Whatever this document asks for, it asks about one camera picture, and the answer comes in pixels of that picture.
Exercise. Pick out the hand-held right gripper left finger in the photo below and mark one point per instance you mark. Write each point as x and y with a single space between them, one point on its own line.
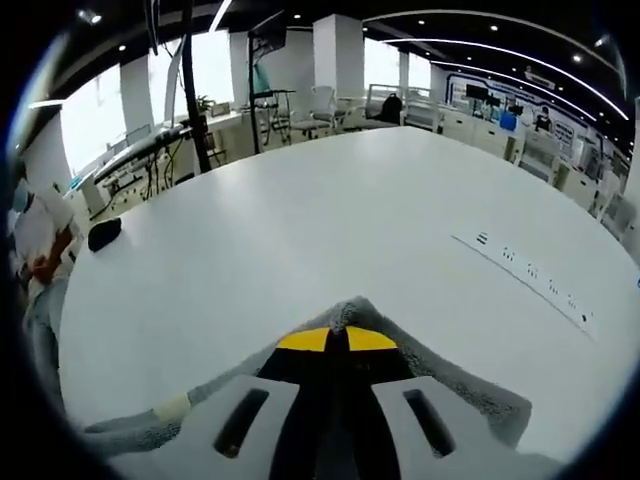
280 400

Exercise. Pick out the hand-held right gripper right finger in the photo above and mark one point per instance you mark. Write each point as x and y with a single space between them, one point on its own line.
400 415

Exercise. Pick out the grey towel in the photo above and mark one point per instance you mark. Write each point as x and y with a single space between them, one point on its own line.
450 380

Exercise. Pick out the table power socket strip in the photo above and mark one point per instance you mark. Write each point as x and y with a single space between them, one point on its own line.
530 280

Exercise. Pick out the black pouch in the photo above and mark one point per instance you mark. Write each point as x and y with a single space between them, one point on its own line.
105 235

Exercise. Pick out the white office chair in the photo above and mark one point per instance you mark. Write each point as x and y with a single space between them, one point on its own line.
322 112

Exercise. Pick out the person's light grey clothing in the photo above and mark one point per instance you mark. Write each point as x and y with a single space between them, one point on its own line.
45 225

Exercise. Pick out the small background plant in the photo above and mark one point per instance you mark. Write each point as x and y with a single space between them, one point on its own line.
205 106

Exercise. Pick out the black backpack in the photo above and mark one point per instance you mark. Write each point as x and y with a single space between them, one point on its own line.
392 110

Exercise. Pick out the black stand with screen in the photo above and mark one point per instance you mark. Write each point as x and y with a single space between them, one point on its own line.
260 90

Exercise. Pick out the black pole stand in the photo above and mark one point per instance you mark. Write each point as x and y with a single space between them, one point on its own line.
195 100

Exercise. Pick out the blue box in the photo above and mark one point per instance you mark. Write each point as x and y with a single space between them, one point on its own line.
508 120

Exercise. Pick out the person's masked head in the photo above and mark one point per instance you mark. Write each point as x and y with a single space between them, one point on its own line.
21 197

